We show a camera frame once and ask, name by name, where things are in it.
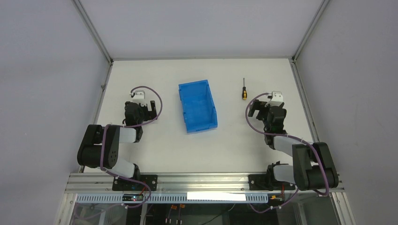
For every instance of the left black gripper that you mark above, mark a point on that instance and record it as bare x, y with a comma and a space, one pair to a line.
149, 111

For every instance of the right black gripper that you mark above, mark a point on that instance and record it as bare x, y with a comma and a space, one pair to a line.
259, 108

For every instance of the black yellow screwdriver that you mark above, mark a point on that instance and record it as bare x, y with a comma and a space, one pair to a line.
244, 92

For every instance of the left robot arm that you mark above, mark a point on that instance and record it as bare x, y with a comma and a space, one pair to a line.
100, 145

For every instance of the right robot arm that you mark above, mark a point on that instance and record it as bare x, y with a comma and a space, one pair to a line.
312, 166

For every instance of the blue plastic bin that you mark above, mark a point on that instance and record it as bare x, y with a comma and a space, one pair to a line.
199, 111

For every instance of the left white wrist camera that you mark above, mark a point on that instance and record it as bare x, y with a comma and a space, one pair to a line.
138, 97

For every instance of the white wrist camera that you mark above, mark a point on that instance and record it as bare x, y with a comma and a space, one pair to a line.
138, 97
275, 98

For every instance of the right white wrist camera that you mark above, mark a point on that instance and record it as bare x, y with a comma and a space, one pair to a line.
275, 98

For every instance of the right aluminium frame post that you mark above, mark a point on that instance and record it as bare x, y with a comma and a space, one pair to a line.
310, 29

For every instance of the aluminium frame post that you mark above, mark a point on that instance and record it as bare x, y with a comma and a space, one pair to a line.
92, 30
310, 29

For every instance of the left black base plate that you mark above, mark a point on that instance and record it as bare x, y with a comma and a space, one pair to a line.
135, 183

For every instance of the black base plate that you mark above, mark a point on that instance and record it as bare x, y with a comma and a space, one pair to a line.
267, 182
135, 183

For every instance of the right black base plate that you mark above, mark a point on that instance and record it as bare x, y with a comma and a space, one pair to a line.
267, 182

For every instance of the aluminium front rail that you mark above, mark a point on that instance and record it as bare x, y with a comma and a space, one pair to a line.
84, 183

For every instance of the grey slotted cable duct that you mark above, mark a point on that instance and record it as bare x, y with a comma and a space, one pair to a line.
189, 197

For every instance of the left aluminium frame post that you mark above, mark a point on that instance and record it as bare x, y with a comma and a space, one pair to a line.
92, 30

